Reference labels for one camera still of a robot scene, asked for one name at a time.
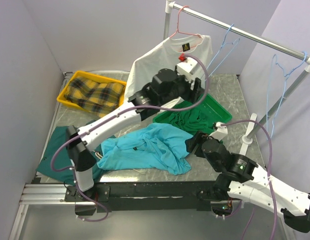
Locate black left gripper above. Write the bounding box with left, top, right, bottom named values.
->
left=160, top=65, right=206, bottom=106

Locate light blue t shirt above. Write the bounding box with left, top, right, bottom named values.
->
left=97, top=123, right=192, bottom=176

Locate blue wire hanger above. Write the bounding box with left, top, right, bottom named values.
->
left=266, top=51, right=307, bottom=138
left=206, top=23, right=242, bottom=76

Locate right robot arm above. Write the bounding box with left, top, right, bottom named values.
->
left=185, top=130, right=310, bottom=233

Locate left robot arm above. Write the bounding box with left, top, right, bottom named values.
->
left=66, top=68, right=207, bottom=201

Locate white t shirt on hanger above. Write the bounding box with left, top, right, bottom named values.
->
left=124, top=35, right=213, bottom=99

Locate green plastic bin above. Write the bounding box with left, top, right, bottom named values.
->
left=153, top=94, right=232, bottom=130

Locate green cloth in bin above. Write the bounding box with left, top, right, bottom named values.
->
left=167, top=109, right=214, bottom=135

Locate white rack base foot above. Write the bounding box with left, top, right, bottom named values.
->
left=240, top=122, right=255, bottom=156

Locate yellow plaid cloth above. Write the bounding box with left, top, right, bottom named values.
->
left=64, top=77, right=124, bottom=118

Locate yellow plastic bin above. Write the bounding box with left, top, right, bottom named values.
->
left=57, top=71, right=126, bottom=118

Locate metal clothes rack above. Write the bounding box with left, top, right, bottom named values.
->
left=164, top=0, right=310, bottom=137

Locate dark teal garment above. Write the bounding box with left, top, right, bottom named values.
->
left=37, top=126, right=106, bottom=186

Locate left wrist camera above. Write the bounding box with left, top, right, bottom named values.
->
left=176, top=54, right=198, bottom=82

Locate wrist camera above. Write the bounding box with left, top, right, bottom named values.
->
left=209, top=122, right=228, bottom=141
left=176, top=54, right=198, bottom=82

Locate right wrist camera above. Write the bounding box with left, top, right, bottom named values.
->
left=209, top=122, right=228, bottom=141

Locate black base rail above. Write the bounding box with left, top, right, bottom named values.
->
left=64, top=180, right=232, bottom=215

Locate pink wire hanger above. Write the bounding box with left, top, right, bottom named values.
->
left=168, top=5, right=203, bottom=53

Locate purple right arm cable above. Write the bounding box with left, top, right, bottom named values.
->
left=219, top=120, right=279, bottom=240

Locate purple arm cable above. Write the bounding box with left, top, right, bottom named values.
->
left=50, top=55, right=210, bottom=176
left=219, top=120, right=279, bottom=240

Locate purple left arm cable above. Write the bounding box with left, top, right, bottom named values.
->
left=50, top=55, right=210, bottom=176

